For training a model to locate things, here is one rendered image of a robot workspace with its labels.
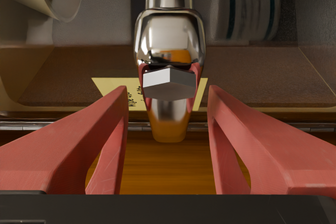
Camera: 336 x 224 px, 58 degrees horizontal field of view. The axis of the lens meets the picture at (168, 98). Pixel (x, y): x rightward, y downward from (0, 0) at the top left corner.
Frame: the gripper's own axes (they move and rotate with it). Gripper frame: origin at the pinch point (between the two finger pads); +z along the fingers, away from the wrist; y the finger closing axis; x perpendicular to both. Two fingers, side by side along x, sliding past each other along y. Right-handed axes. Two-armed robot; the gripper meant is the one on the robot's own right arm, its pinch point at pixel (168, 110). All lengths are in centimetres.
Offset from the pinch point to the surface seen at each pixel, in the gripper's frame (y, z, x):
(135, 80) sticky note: 2.2, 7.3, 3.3
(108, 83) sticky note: 4.1, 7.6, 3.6
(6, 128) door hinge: 17.6, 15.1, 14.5
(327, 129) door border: -17.4, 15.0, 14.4
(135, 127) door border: 3.5, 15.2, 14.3
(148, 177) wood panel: 2.2, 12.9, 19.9
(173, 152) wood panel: -0.7, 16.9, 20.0
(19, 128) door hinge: 16.2, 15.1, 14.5
